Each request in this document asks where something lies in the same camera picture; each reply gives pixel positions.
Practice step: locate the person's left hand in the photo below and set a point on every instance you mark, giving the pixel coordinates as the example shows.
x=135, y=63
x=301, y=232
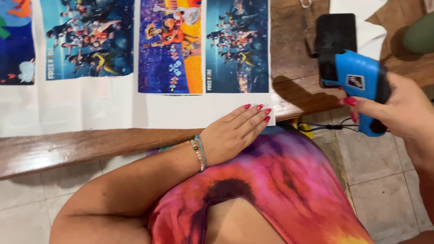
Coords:
x=230, y=139

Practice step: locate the person's right hand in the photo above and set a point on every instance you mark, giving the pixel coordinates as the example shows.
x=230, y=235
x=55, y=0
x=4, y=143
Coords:
x=403, y=108

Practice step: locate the blue and black glue gun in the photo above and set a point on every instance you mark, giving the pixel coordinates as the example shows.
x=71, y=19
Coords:
x=356, y=73

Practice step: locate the yellow object under table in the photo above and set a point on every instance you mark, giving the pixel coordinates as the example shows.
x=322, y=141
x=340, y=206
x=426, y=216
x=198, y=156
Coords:
x=303, y=129

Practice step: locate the green rounded object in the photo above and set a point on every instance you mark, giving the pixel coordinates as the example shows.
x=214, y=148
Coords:
x=420, y=34

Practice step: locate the white paper piece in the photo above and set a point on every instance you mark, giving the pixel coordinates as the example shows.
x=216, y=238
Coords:
x=356, y=8
x=371, y=39

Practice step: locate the tie-dye dress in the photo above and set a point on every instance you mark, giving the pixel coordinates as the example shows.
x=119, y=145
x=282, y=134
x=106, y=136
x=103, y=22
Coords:
x=288, y=189

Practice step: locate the black phone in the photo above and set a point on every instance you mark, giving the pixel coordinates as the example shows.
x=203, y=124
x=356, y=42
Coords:
x=335, y=32

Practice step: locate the white sheet with printed pictures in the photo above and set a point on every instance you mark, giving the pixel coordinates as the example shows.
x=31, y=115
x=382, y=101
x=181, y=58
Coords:
x=101, y=101

